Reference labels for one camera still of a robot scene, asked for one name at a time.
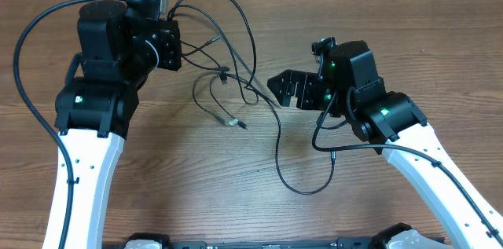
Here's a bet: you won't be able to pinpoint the black usb cable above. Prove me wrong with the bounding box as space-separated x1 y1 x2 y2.
167 0 336 196

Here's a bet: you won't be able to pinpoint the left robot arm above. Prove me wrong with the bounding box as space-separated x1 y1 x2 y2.
43 0 181 248

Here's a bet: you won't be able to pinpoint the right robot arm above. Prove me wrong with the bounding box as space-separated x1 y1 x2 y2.
267 37 502 248

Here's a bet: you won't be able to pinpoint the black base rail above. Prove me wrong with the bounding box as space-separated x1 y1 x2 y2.
167 236 376 249

